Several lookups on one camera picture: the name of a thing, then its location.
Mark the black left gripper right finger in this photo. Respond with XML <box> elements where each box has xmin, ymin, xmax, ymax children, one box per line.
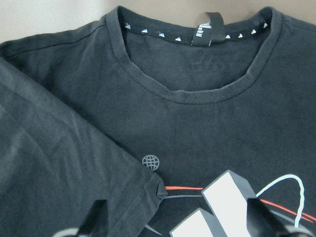
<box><xmin>246</xmin><ymin>198</ymin><xmax>290</xmax><ymax>237</ymax></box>

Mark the black printed t-shirt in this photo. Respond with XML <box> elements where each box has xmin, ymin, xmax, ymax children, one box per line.
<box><xmin>0</xmin><ymin>6</ymin><xmax>316</xmax><ymax>237</ymax></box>

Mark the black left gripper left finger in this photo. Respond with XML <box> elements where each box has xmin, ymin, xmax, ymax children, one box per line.
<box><xmin>78</xmin><ymin>199</ymin><xmax>109</xmax><ymax>237</ymax></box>

